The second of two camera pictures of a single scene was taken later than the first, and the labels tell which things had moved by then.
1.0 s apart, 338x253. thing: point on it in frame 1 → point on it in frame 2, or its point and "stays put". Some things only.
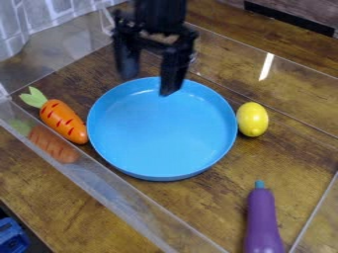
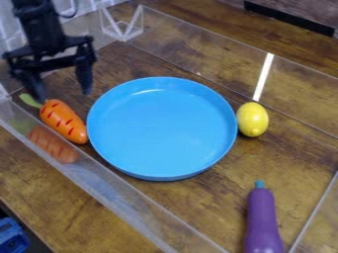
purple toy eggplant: [264, 233] stays put
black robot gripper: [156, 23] → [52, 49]
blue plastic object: [14, 240] stays put
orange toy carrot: [61, 117] stays put
